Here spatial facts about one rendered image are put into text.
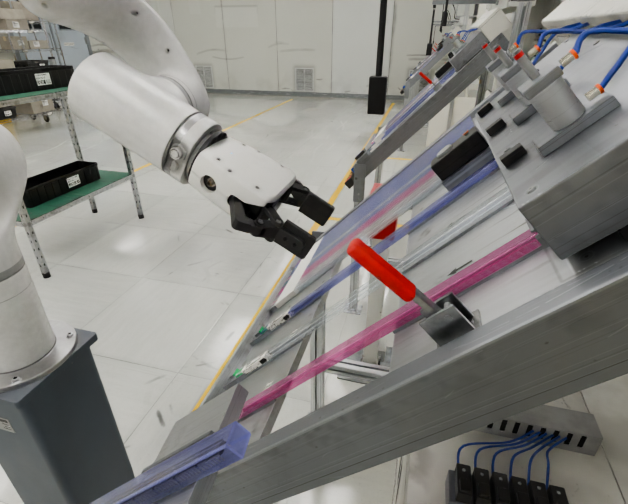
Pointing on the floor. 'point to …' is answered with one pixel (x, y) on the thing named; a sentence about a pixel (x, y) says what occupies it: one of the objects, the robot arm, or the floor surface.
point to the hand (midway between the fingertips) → (314, 228)
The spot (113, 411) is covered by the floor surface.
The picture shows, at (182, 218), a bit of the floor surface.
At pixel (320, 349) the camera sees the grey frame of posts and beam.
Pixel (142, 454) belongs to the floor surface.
